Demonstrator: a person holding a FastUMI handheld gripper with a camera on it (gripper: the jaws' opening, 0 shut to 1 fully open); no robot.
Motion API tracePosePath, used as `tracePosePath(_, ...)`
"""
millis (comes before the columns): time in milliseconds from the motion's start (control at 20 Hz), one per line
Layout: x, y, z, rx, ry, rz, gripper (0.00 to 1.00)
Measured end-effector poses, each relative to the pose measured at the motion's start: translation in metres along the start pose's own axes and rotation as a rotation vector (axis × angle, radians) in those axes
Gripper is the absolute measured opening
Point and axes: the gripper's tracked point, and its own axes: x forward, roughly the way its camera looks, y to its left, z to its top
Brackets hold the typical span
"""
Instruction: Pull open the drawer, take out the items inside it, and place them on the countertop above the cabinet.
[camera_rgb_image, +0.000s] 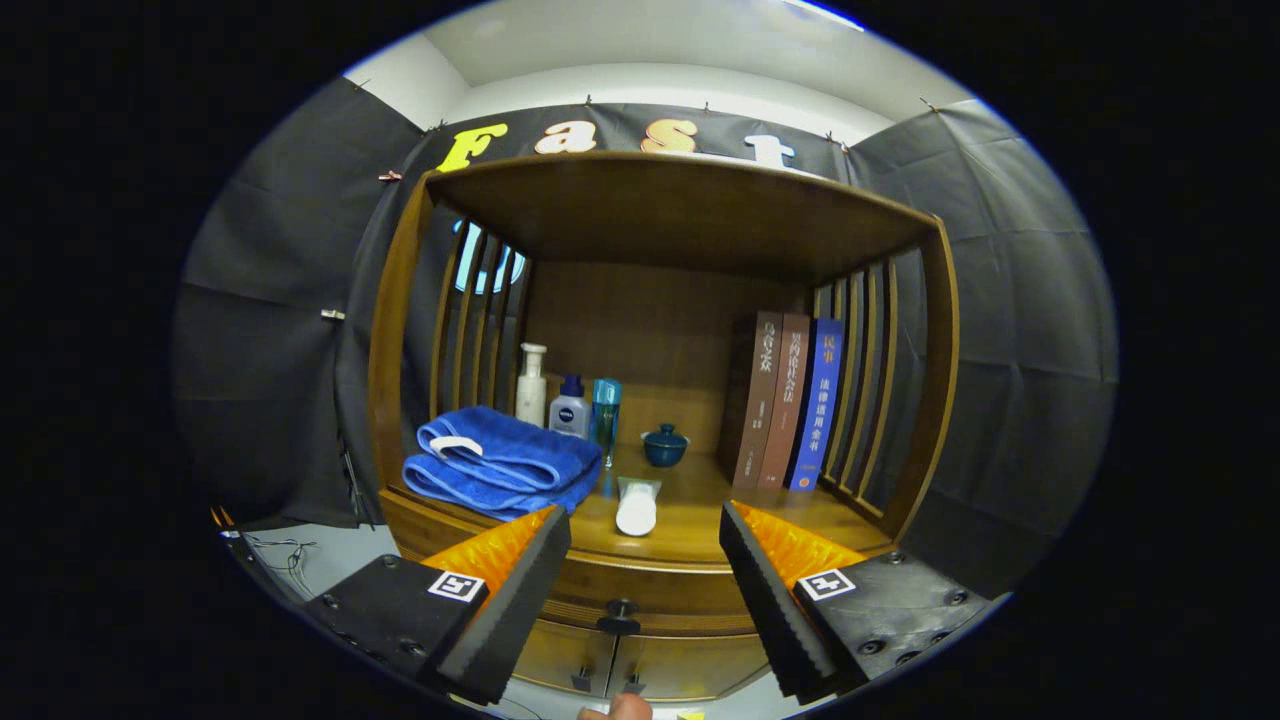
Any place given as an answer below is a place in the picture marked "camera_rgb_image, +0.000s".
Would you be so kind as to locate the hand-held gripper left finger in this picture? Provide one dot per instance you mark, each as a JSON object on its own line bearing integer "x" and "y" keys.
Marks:
{"x": 520, "y": 610}

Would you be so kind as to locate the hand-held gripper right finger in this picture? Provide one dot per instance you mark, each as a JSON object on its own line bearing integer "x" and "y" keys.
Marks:
{"x": 770, "y": 610}

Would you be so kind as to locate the white green tube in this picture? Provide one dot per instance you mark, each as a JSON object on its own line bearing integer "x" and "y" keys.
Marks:
{"x": 637, "y": 510}

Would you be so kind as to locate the wooden countertop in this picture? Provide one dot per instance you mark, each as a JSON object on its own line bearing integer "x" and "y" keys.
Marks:
{"x": 690, "y": 520}

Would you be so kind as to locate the brown wooden cabinet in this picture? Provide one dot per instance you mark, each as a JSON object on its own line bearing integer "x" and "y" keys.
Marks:
{"x": 680, "y": 210}

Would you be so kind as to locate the folded blue towel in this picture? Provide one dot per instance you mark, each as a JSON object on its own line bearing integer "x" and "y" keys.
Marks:
{"x": 500, "y": 455}

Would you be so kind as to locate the blue lidded teacup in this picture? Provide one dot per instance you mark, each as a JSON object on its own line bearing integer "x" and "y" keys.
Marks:
{"x": 665, "y": 448}

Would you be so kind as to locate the white bottle blue cap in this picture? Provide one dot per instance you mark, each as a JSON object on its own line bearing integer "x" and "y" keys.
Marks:
{"x": 569, "y": 412}

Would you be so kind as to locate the clear blue bottle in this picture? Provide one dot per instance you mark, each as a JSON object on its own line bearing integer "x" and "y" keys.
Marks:
{"x": 606, "y": 420}

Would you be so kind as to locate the dark brown book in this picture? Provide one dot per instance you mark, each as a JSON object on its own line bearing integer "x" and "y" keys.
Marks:
{"x": 760, "y": 400}

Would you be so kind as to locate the reddish brown book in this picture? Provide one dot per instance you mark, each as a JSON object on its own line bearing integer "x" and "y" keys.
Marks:
{"x": 785, "y": 400}

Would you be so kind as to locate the white pump bottle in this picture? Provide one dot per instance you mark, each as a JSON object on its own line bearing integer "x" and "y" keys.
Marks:
{"x": 531, "y": 395}

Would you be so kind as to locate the blue book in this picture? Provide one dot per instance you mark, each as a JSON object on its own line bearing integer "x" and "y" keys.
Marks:
{"x": 818, "y": 400}

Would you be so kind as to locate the black electronic device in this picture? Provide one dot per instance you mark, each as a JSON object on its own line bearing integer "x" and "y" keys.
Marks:
{"x": 238, "y": 545}

